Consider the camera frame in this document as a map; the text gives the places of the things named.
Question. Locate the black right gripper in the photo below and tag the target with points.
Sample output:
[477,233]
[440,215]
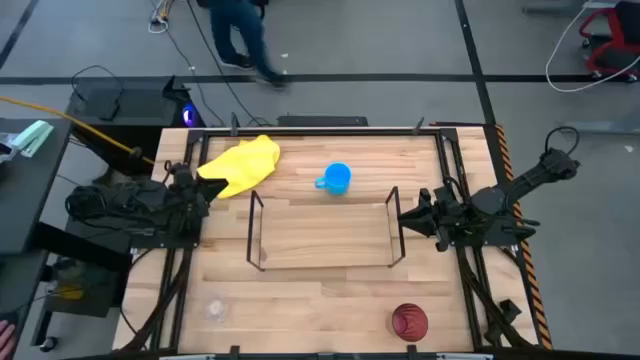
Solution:
[437,217]

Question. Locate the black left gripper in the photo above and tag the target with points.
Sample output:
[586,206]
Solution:
[187,192]

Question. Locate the blue plastic mug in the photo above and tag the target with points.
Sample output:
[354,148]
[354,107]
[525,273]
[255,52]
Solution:
[336,178]

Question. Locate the small clear plastic cup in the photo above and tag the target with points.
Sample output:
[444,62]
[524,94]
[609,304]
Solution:
[217,308]

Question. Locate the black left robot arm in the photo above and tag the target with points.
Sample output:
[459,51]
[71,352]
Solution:
[125,202]

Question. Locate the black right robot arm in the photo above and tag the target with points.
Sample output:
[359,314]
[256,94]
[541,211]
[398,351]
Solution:
[505,200]

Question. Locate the yellow cloth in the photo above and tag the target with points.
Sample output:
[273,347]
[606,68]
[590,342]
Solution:
[242,165]

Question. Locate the black yellow hazard tape strip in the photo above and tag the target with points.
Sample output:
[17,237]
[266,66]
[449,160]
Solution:
[522,240]

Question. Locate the black computer tower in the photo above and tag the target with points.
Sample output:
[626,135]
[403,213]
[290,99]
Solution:
[130,112]

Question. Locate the black power strip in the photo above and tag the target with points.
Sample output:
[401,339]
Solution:
[322,121]

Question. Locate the person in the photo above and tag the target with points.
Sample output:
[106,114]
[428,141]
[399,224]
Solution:
[240,37]

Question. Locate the black rolling cart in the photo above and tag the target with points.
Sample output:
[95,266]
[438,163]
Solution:
[80,290]

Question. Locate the mint green stapler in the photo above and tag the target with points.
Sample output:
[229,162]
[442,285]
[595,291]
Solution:
[32,137]

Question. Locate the black desk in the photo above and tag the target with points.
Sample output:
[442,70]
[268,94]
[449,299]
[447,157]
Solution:
[25,200]

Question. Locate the grey metal stand foot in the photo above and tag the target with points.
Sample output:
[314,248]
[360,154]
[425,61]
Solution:
[600,126]

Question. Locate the person's hand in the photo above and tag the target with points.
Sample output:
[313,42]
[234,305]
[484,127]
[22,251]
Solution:
[6,340]

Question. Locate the black metal table frame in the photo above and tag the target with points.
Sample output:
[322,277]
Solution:
[320,133]

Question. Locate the black bracket clamp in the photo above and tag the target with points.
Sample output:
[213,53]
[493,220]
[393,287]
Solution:
[510,311]

